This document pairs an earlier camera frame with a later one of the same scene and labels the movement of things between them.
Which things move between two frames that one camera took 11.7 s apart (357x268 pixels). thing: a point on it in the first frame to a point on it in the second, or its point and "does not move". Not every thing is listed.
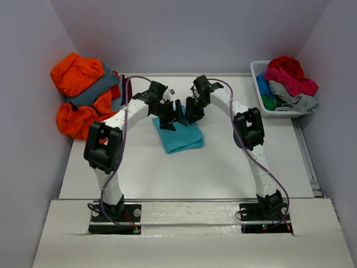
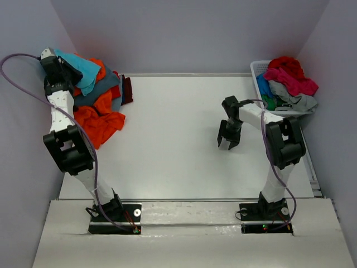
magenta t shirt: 294,85 does not move
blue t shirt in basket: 264,86 does not move
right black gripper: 189,110 to 235,138
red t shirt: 290,65 does not move
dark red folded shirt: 130,95 does not move
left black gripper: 166,123 to 77,75
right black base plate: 258,218 does not move
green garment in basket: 271,104 does not move
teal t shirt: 184,137 to 89,70
